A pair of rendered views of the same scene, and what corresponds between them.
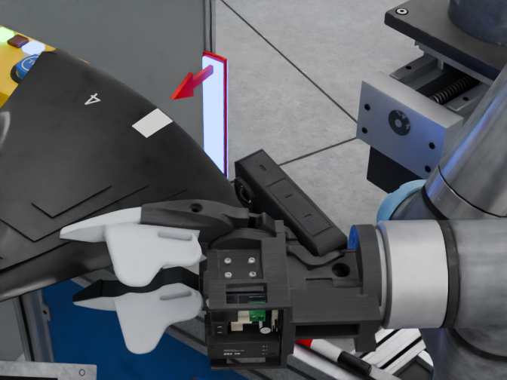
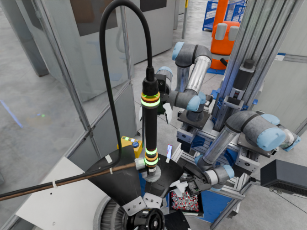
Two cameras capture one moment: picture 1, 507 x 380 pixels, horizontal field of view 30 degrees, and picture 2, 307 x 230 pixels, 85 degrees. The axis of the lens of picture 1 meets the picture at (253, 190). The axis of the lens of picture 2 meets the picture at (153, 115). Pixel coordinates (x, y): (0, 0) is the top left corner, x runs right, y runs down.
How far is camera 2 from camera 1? 52 cm
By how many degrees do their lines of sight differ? 11
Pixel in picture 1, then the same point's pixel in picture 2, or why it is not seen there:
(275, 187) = (190, 169)
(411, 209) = (201, 161)
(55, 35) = not seen: hidden behind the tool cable
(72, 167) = (162, 172)
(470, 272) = (219, 177)
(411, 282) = (213, 180)
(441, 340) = not seen: hidden behind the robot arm
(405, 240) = (211, 175)
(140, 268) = (182, 189)
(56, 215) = (164, 180)
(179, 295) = not seen: hidden behind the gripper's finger
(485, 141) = (212, 154)
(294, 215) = (195, 173)
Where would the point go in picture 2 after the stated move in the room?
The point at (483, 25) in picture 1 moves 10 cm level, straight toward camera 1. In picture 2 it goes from (193, 119) to (195, 128)
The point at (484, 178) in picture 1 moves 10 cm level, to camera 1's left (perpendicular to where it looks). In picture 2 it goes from (212, 158) to (197, 162)
